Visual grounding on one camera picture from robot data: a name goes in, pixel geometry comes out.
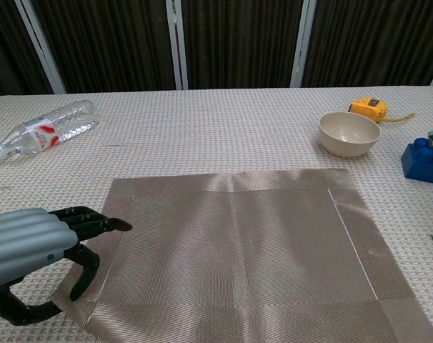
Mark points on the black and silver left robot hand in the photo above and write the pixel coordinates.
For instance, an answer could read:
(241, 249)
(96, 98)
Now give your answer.
(20, 243)

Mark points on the brown woven placemat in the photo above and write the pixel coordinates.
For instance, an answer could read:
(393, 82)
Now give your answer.
(238, 257)

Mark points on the light brown bowl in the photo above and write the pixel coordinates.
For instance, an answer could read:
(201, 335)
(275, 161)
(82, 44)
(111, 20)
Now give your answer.
(348, 137)

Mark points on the clear plastic water bottle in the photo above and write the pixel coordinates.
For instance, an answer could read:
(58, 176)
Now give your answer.
(41, 132)

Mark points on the dark brown curtain panel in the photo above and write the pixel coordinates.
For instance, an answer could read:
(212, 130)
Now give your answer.
(373, 43)
(238, 43)
(109, 43)
(5, 46)

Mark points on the beige woven tablecloth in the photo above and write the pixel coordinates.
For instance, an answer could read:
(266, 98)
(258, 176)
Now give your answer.
(220, 125)

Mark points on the yellow tape measure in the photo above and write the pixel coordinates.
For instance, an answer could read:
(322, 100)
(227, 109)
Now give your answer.
(366, 107)

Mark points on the blue toy brick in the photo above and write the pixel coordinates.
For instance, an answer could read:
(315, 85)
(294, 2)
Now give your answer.
(422, 168)

